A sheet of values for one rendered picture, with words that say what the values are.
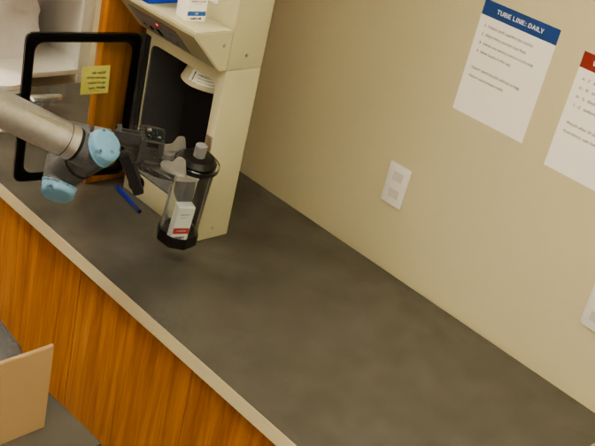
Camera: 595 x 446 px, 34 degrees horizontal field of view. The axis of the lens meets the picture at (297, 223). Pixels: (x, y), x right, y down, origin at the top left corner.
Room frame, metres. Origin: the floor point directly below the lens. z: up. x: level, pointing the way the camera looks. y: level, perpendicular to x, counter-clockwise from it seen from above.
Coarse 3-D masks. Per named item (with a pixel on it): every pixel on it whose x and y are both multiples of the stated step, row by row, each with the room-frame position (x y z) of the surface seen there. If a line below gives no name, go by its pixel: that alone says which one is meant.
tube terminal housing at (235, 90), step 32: (224, 0) 2.24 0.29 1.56; (256, 0) 2.24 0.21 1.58; (256, 32) 2.26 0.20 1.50; (192, 64) 2.28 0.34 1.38; (256, 64) 2.27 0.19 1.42; (224, 96) 2.21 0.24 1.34; (224, 128) 2.22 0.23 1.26; (224, 160) 2.24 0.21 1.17; (160, 192) 2.31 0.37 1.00; (224, 192) 2.26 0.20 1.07; (224, 224) 2.28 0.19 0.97
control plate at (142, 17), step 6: (132, 6) 2.31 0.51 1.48; (138, 12) 2.31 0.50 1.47; (138, 18) 2.34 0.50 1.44; (144, 18) 2.30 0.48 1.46; (150, 18) 2.26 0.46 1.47; (144, 24) 2.34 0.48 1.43; (150, 24) 2.31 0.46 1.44; (162, 24) 2.23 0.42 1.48; (156, 30) 2.31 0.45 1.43; (162, 30) 2.27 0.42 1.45; (168, 30) 2.23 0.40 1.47; (162, 36) 2.31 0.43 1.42; (168, 36) 2.27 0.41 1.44; (174, 36) 2.23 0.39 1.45; (174, 42) 2.27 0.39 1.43; (180, 42) 2.23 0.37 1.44; (186, 48) 2.23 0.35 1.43
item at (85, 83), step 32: (32, 32) 2.20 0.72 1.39; (64, 32) 2.26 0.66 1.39; (96, 32) 2.31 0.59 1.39; (128, 32) 2.37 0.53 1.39; (64, 64) 2.26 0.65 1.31; (96, 64) 2.31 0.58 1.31; (128, 64) 2.37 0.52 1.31; (32, 96) 2.21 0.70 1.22; (64, 96) 2.26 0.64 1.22; (96, 96) 2.32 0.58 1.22; (32, 160) 2.22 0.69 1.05
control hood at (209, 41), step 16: (128, 0) 2.29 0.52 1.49; (160, 16) 2.20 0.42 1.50; (176, 16) 2.21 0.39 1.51; (176, 32) 2.19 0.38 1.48; (192, 32) 2.13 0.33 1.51; (208, 32) 2.15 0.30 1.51; (224, 32) 2.18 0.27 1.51; (192, 48) 2.19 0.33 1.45; (208, 48) 2.15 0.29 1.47; (224, 48) 2.19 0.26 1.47; (208, 64) 2.20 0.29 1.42; (224, 64) 2.19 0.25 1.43
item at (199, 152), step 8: (200, 144) 2.07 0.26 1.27; (184, 152) 2.06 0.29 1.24; (192, 152) 2.08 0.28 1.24; (200, 152) 2.06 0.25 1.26; (208, 152) 2.10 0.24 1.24; (192, 160) 2.04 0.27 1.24; (200, 160) 2.05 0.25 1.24; (208, 160) 2.06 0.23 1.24; (192, 168) 2.03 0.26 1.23; (200, 168) 2.03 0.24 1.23; (208, 168) 2.04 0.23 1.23
